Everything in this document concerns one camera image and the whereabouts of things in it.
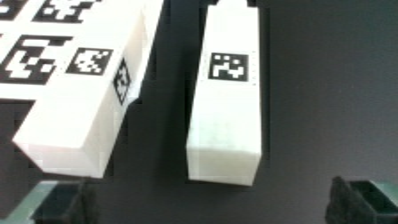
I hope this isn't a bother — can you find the white desk leg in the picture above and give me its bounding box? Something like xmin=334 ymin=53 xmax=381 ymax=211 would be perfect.
xmin=187 ymin=0 xmax=263 ymax=186
xmin=13 ymin=0 xmax=164 ymax=178

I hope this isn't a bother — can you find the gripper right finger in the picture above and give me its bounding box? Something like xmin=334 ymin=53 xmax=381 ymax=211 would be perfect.
xmin=325 ymin=177 xmax=398 ymax=224

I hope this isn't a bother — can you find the fiducial marker sheet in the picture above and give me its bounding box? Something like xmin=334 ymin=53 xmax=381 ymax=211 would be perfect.
xmin=0 ymin=0 xmax=103 ymax=99

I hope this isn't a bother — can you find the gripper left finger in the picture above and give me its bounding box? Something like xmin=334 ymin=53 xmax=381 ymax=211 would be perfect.
xmin=0 ymin=180 xmax=98 ymax=224

